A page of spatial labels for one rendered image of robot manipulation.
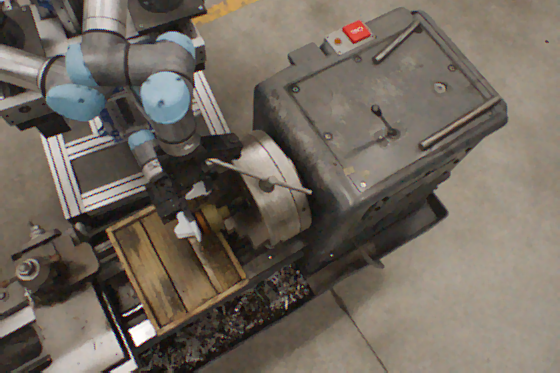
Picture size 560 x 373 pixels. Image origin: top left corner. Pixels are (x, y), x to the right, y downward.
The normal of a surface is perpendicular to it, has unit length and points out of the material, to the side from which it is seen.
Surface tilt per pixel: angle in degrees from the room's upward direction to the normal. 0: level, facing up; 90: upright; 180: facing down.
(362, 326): 0
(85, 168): 0
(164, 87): 10
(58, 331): 0
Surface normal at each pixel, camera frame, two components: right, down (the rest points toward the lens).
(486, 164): 0.07, -0.40
